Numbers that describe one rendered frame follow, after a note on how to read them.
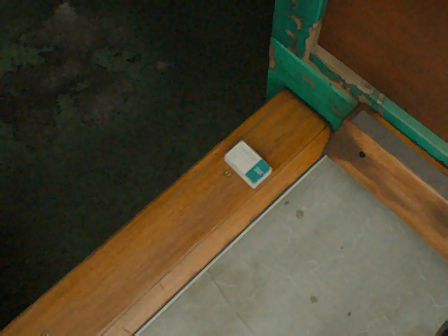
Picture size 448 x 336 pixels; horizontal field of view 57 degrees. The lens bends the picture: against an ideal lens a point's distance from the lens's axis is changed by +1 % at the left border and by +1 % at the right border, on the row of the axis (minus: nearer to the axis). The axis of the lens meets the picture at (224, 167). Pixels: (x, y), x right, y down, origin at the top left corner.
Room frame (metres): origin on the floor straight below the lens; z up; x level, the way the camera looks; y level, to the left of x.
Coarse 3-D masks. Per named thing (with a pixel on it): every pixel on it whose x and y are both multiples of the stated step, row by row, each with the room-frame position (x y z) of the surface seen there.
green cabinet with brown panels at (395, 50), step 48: (288, 0) 0.35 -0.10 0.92; (336, 0) 0.32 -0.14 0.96; (384, 0) 0.28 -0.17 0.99; (432, 0) 0.24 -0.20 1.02; (288, 48) 0.35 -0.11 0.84; (336, 48) 0.30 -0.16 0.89; (384, 48) 0.26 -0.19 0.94; (432, 48) 0.22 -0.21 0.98; (384, 96) 0.24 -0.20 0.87; (432, 96) 0.20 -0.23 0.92; (432, 144) 0.17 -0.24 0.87
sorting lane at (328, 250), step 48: (288, 192) 0.17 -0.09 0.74; (336, 192) 0.16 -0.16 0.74; (240, 240) 0.11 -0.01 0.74; (288, 240) 0.10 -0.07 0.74; (336, 240) 0.10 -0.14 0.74; (384, 240) 0.09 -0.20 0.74; (192, 288) 0.06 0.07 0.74; (240, 288) 0.05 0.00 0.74; (288, 288) 0.04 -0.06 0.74; (336, 288) 0.03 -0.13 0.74; (384, 288) 0.03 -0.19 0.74; (432, 288) 0.02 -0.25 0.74
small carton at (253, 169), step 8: (240, 144) 0.24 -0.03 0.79; (232, 152) 0.23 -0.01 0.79; (240, 152) 0.23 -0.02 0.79; (248, 152) 0.23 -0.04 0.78; (232, 160) 0.22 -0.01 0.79; (240, 160) 0.22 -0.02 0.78; (248, 160) 0.21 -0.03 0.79; (256, 160) 0.21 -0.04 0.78; (240, 168) 0.20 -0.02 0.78; (248, 168) 0.20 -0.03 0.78; (256, 168) 0.20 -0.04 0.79; (264, 168) 0.20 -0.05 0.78; (248, 176) 0.19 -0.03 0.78; (256, 176) 0.19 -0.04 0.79; (264, 176) 0.19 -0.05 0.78; (256, 184) 0.18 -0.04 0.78
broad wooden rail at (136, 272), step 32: (288, 96) 0.32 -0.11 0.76; (256, 128) 0.27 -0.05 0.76; (288, 128) 0.26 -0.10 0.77; (320, 128) 0.26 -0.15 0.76; (224, 160) 0.23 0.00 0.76; (288, 160) 0.21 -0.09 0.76; (192, 192) 0.18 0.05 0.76; (224, 192) 0.18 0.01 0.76; (256, 192) 0.17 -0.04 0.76; (128, 224) 0.15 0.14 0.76; (160, 224) 0.14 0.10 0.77; (192, 224) 0.14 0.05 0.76; (224, 224) 0.13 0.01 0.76; (96, 256) 0.11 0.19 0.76; (128, 256) 0.11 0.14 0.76; (160, 256) 0.10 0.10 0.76; (192, 256) 0.10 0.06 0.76; (64, 288) 0.08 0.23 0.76; (96, 288) 0.07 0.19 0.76; (128, 288) 0.07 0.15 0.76; (160, 288) 0.06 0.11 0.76; (32, 320) 0.04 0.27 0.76; (64, 320) 0.04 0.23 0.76; (96, 320) 0.03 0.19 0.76; (128, 320) 0.03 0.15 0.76
